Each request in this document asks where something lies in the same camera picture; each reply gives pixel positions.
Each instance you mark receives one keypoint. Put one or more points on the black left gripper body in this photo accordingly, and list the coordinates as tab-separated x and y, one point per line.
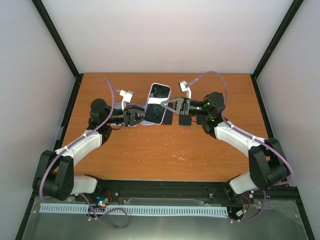
126	116

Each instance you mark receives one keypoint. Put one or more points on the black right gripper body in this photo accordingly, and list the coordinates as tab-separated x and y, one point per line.
185	109

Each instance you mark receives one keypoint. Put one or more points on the phone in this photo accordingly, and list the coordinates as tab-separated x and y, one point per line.
199	120
154	111
185	120

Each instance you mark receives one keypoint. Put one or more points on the black smartphone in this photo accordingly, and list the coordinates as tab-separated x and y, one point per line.
168	118

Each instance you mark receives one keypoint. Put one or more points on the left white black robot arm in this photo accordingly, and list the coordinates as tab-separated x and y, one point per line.
54	176

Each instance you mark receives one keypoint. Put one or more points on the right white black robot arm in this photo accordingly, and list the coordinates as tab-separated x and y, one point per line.
267	163

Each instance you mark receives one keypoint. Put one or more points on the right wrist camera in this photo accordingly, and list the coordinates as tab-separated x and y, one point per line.
185	88

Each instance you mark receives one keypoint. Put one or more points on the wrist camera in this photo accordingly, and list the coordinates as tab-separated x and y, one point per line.
185	88
126	98

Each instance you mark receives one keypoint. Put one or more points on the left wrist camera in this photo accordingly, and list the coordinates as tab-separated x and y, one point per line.
126	98

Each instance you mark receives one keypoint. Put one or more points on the black frame post left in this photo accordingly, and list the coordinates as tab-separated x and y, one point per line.
78	77

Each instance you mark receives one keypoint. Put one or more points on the black frame post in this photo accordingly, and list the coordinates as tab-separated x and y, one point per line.
78	77
288	79

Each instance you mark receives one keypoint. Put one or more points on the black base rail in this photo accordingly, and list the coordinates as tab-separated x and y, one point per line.
209	192

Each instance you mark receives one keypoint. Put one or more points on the light blue cable duct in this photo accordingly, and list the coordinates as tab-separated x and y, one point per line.
137	210

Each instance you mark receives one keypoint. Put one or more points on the black frame post right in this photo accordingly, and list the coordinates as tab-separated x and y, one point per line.
288	79

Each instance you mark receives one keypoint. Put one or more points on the metal base plate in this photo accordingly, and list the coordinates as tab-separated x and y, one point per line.
266	219

